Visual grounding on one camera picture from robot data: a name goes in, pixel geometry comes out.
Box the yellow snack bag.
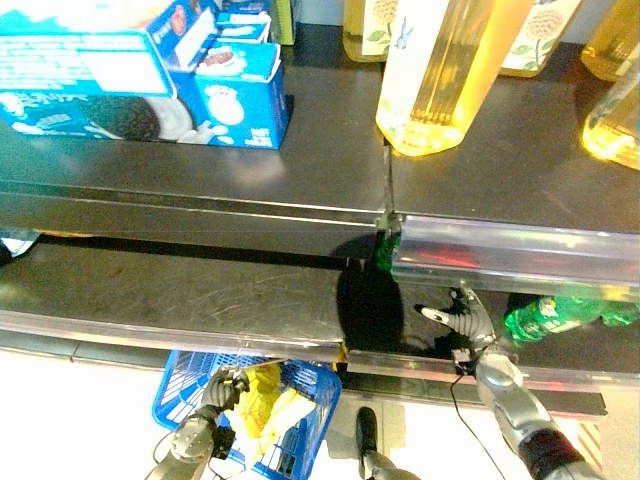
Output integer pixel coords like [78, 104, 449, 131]
[230, 363, 317, 454]

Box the small blue cookie box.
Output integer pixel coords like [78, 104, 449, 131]
[175, 41, 292, 151]

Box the green soda bottle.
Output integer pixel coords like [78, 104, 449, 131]
[502, 293, 640, 345]
[374, 230, 402, 272]

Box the clear plastic price rail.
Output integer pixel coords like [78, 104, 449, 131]
[391, 213, 640, 303]
[0, 308, 347, 363]
[346, 348, 640, 390]

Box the large yellow oil bottle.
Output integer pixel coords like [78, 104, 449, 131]
[374, 0, 534, 159]

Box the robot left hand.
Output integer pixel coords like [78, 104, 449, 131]
[201, 367, 251, 414]

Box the blue and white packet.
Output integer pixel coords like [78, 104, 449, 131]
[0, 228, 42, 259]

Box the large blue cookie box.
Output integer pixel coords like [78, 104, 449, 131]
[0, 8, 197, 145]

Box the black metal shelf board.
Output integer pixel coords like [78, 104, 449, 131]
[0, 22, 397, 260]
[387, 42, 640, 236]

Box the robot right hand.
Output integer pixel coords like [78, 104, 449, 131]
[414, 287, 501, 362]

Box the robot leg and foot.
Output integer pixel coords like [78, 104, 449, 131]
[353, 406, 422, 480]

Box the blue sandwich cookie box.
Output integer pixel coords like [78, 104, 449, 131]
[145, 0, 222, 72]

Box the scratched black shelf board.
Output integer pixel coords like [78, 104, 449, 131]
[0, 241, 352, 335]
[344, 259, 640, 376]

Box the floral label oil bottle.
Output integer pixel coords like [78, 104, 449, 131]
[498, 0, 584, 79]
[341, 0, 402, 64]

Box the blue and white cookie box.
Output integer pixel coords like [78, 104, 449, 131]
[213, 8, 274, 47]

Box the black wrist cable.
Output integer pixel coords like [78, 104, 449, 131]
[448, 372, 507, 480]

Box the green package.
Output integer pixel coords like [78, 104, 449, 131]
[272, 0, 297, 47]

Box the blue plastic shopping basket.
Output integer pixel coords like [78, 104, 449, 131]
[151, 348, 344, 477]

